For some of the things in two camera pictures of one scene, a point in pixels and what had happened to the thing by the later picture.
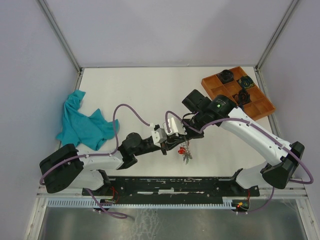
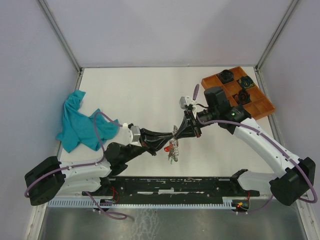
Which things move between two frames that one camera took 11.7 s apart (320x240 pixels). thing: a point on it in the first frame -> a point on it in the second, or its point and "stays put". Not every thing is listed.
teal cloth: (78, 128) stays put
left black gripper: (163, 147) -> (148, 137)
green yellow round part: (246, 82) stays put
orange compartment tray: (235, 83) stays put
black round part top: (225, 76) stays put
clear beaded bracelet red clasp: (184, 150) -> (173, 154)
